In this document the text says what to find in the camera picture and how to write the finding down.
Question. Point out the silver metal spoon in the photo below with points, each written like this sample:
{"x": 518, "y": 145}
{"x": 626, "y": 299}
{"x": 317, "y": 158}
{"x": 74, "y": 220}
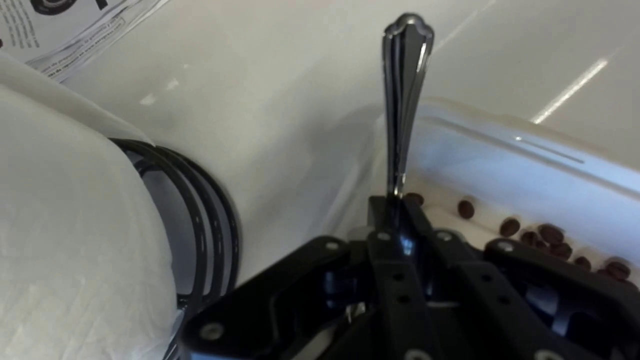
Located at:
{"x": 402, "y": 100}

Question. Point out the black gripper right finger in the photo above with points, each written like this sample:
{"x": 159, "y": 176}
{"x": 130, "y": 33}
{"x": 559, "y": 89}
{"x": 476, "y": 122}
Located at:
{"x": 492, "y": 297}

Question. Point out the black paper towel holder base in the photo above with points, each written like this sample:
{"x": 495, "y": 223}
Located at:
{"x": 223, "y": 220}

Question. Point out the brown coffee bean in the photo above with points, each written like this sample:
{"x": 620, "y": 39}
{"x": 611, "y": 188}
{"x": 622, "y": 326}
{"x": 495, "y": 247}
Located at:
{"x": 530, "y": 238}
{"x": 467, "y": 208}
{"x": 550, "y": 232}
{"x": 412, "y": 198}
{"x": 510, "y": 227}
{"x": 582, "y": 262}
{"x": 561, "y": 250}
{"x": 617, "y": 269}

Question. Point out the printed paper leaflet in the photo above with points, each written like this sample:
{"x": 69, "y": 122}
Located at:
{"x": 66, "y": 41}

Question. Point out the white foam tray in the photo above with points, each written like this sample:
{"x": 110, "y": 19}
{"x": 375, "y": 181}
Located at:
{"x": 480, "y": 152}

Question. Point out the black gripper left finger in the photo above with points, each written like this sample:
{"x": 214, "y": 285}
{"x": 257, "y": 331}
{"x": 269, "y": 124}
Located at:
{"x": 392, "y": 292}

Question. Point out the white paper towel roll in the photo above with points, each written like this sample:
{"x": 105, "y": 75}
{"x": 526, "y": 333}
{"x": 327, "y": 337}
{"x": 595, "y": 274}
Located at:
{"x": 66, "y": 232}

